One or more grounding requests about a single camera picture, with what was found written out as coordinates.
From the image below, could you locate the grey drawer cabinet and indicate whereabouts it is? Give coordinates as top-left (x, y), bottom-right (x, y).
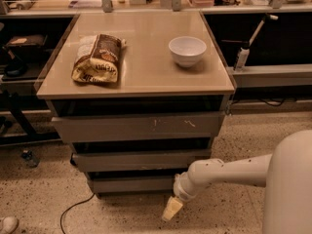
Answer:
top-left (36, 11), bottom-right (236, 199)

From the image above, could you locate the grey bottom drawer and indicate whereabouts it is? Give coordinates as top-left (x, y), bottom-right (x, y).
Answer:
top-left (87, 175), bottom-right (174, 194)

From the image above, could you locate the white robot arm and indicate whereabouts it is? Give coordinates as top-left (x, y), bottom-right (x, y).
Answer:
top-left (162, 130), bottom-right (312, 234)

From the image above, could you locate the grey drawer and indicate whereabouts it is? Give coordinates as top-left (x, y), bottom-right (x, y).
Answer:
top-left (87, 175), bottom-right (174, 194)
top-left (73, 149), bottom-right (211, 172)
top-left (52, 112), bottom-right (224, 142)

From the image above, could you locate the grey top drawer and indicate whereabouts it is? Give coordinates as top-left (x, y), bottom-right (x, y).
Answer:
top-left (52, 112), bottom-right (224, 142)

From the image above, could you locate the black floor cable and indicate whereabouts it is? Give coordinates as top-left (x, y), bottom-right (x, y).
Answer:
top-left (59, 193), bottom-right (97, 234)

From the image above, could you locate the brown yellow chip bag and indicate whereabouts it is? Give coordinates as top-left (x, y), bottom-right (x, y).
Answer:
top-left (71, 34), bottom-right (126, 83)

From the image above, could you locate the white shoe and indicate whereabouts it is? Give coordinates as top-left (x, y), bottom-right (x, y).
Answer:
top-left (0, 216), bottom-right (19, 234)

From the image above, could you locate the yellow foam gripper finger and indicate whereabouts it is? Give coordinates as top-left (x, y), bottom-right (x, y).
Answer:
top-left (162, 197), bottom-right (183, 221)

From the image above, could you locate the white caulk tube gun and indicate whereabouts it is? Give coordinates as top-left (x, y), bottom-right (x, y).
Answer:
top-left (233, 14), bottom-right (279, 71)

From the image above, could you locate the white ceramic bowl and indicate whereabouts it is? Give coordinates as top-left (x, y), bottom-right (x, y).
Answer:
top-left (169, 36), bottom-right (207, 67)

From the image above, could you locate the small blue floor object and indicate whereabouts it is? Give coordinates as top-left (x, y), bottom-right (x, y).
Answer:
top-left (21, 150), bottom-right (40, 168)

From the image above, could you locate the grey middle drawer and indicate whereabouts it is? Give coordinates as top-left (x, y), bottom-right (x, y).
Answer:
top-left (73, 149), bottom-right (211, 172)

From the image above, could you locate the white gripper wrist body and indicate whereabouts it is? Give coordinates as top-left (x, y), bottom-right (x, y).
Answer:
top-left (174, 172), bottom-right (197, 202)

